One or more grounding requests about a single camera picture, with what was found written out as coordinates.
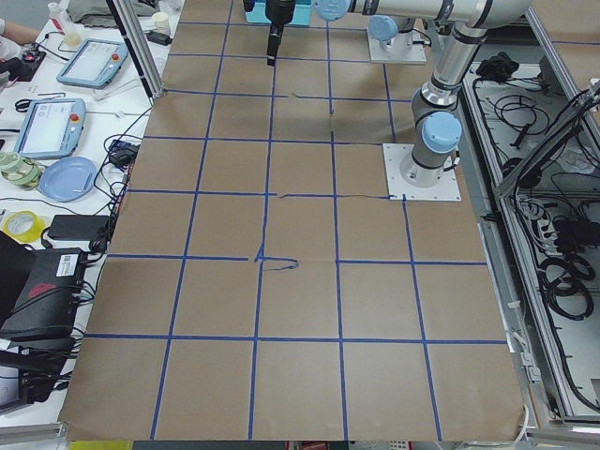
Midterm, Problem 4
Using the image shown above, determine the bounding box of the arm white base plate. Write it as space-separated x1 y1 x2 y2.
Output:
382 143 461 202
367 31 427 65

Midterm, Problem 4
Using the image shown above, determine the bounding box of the lower blue teach pendant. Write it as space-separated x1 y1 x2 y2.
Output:
14 98 87 160

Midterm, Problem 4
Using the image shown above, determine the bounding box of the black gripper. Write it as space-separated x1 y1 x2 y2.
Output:
265 0 296 66

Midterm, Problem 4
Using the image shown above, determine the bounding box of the light blue plate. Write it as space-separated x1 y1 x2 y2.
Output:
38 157 98 203

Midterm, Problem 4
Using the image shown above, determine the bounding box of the yellow tape roll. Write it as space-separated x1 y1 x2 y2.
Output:
2 211 46 244

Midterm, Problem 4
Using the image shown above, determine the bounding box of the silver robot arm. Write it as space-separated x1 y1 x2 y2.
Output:
311 0 532 62
401 22 487 188

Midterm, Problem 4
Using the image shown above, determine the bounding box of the black electronics box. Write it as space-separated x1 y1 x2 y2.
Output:
1 233 87 342

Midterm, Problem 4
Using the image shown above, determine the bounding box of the blue teach pendant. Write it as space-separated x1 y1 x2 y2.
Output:
56 38 129 89
14 98 87 160

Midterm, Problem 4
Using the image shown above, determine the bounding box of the light blue plastic bin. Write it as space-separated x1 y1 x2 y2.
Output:
243 0 312 26

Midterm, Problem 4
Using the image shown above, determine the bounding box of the upper blue teach pendant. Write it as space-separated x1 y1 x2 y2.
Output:
56 38 129 89

